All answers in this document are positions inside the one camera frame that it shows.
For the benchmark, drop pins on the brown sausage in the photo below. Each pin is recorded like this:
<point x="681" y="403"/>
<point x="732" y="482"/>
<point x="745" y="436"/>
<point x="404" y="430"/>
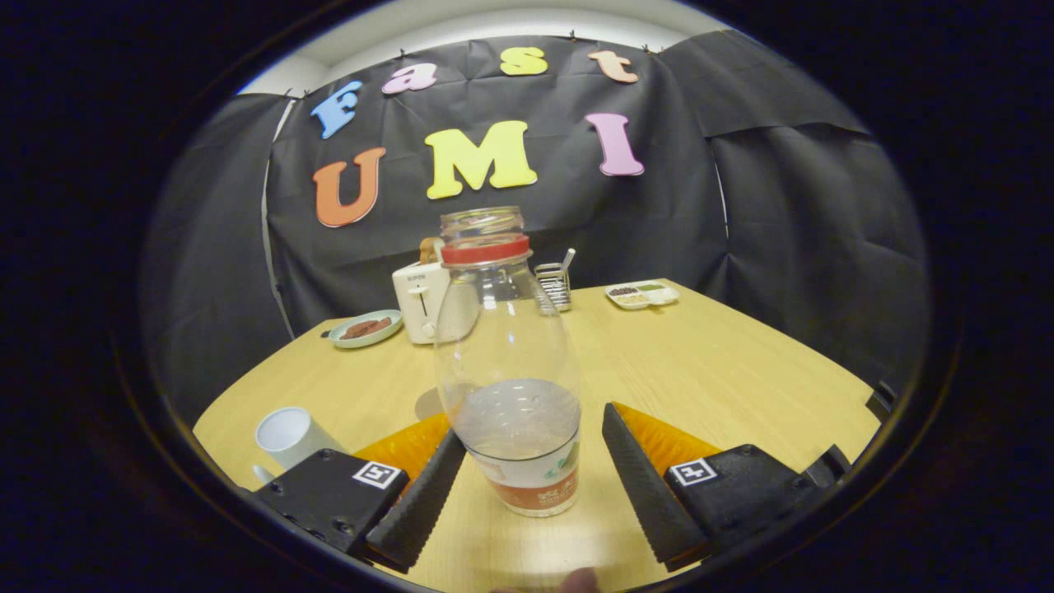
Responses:
<point x="356" y="332"/>
<point x="379" y="324"/>

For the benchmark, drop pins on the white toaster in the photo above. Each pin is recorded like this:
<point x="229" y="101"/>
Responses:
<point x="416" y="301"/>

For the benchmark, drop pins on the small black block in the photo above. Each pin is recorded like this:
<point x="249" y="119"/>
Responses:
<point x="881" y="401"/>

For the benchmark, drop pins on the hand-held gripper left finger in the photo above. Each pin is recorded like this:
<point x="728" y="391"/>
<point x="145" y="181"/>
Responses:
<point x="424" y="506"/>

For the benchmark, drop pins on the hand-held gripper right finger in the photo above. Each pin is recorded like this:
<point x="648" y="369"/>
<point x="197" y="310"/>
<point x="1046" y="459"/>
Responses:
<point x="642" y="486"/>

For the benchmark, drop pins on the white cup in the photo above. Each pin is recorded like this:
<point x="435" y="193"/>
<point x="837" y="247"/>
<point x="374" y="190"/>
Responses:
<point x="284" y="432"/>

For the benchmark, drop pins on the white divided dish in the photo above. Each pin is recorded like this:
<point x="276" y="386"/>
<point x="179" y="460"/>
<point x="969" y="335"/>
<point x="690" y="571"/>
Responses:
<point x="650" y="295"/>

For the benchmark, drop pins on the brown bread slice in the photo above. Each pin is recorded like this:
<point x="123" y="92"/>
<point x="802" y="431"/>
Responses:
<point x="428" y="249"/>

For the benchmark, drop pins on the black backdrop cloth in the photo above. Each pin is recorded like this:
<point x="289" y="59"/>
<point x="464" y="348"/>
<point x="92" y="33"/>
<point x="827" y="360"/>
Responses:
<point x="659" y="222"/>

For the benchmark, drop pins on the wooden table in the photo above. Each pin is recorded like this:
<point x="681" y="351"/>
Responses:
<point x="700" y="371"/>

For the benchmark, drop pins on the pale green plate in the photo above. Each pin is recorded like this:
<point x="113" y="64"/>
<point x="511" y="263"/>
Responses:
<point x="336" y="337"/>

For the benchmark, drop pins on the round brown coaster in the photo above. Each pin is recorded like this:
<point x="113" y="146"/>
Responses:
<point x="426" y="405"/>

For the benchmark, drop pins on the clear plastic juice bottle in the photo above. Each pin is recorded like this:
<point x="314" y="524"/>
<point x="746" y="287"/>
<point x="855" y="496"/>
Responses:
<point x="515" y="412"/>

